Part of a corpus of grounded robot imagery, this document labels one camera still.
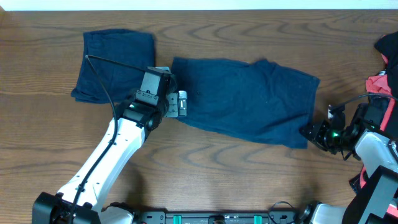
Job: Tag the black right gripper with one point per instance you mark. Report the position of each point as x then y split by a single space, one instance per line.
316 136

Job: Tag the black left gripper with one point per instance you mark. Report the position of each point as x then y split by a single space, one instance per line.
171 86

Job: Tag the dark blue shorts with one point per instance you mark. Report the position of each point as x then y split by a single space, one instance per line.
113 64
261 102

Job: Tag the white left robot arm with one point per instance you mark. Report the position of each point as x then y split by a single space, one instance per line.
81 199

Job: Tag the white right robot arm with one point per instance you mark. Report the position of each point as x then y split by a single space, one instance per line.
378 153

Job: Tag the folded dark blue shorts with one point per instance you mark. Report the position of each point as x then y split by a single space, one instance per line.
113 64

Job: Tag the black garment in pile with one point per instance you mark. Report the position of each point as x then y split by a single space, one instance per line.
387 47

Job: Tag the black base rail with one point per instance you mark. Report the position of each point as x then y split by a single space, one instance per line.
214 217

